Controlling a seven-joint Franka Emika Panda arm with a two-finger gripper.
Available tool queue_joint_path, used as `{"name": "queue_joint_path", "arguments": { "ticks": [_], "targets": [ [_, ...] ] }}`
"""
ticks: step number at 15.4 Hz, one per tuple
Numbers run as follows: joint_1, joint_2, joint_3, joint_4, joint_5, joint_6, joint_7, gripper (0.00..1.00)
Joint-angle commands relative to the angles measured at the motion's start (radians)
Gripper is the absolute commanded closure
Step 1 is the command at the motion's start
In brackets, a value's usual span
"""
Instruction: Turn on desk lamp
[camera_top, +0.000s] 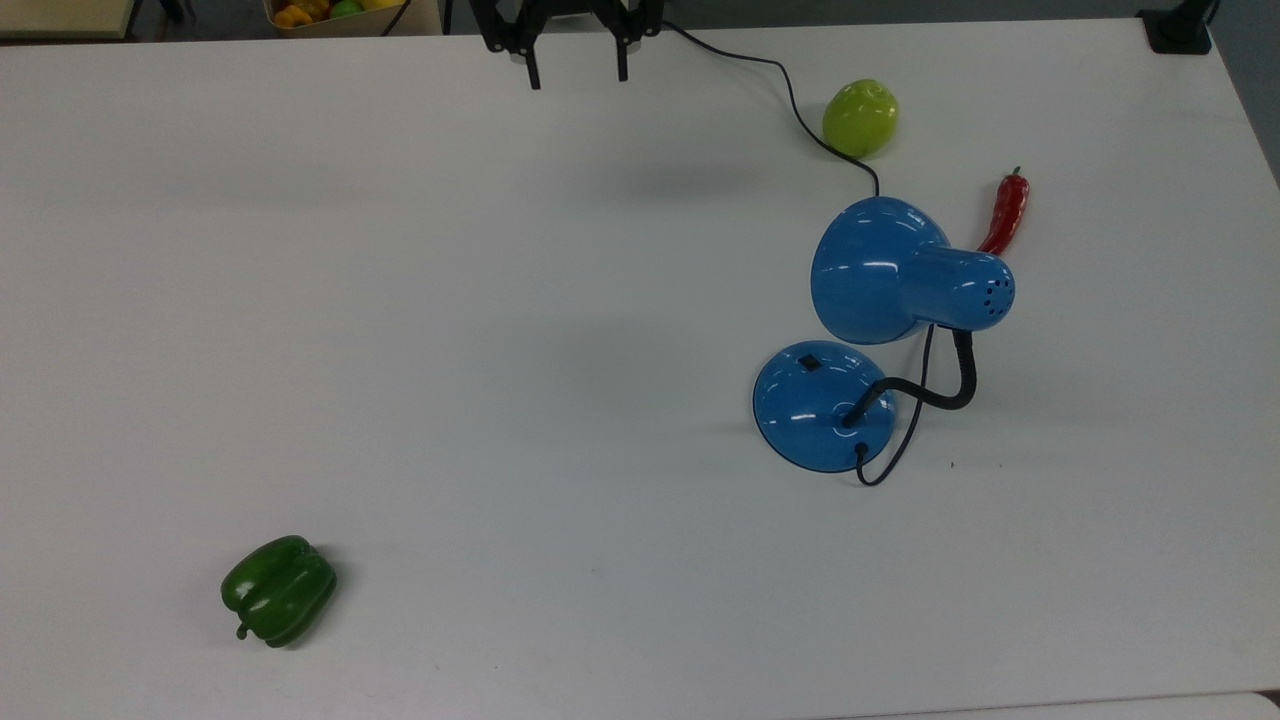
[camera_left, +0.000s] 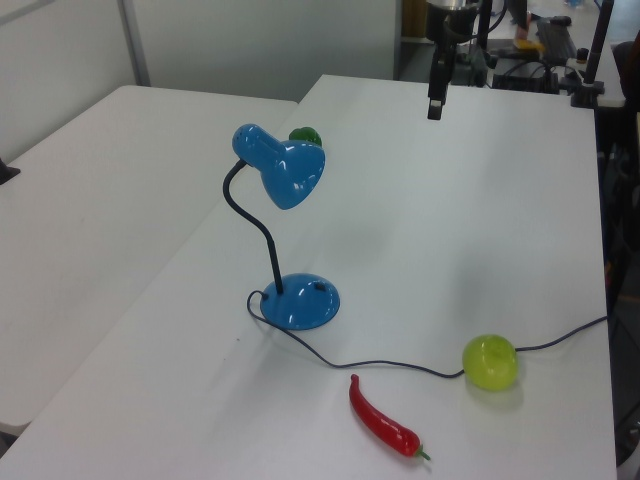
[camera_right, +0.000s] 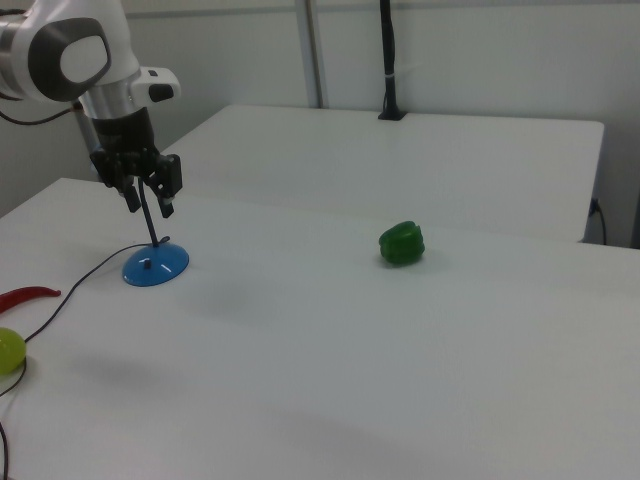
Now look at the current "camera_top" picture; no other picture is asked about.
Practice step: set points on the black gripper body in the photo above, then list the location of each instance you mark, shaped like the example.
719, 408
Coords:
510, 25

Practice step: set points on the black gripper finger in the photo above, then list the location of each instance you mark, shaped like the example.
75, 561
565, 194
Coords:
622, 62
533, 70

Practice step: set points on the blue desk lamp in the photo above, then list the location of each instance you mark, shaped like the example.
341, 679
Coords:
870, 270

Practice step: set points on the cardboard box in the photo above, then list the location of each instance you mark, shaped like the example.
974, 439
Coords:
420, 22

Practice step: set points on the small green toy fruit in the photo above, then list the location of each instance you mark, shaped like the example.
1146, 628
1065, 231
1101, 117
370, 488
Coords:
346, 8

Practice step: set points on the orange toy fruit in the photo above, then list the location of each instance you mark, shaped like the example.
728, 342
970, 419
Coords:
292, 15

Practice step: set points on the green apple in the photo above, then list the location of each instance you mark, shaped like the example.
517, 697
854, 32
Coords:
860, 117

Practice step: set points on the red chili pepper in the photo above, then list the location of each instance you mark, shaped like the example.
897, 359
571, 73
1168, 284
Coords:
1008, 210

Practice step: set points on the wooden side table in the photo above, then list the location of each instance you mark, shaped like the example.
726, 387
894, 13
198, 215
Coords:
60, 15

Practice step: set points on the green bell pepper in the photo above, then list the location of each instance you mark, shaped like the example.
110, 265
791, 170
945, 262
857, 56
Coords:
280, 590

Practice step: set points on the white adjacent table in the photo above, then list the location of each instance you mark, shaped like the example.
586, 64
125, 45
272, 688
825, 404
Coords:
1100, 712

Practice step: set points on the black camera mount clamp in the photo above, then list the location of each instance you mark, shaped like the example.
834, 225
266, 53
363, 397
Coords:
1178, 32

